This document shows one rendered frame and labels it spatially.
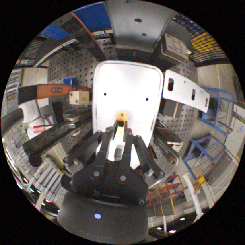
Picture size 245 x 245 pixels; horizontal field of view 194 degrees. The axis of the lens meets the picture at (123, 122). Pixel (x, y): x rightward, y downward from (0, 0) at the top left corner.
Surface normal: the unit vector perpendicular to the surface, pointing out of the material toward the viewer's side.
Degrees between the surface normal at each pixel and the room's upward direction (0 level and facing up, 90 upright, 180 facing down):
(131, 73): 0
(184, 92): 0
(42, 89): 90
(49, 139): 81
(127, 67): 0
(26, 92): 90
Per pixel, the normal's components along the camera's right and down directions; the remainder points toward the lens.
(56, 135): 0.98, 0.17
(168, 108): -0.04, 0.35
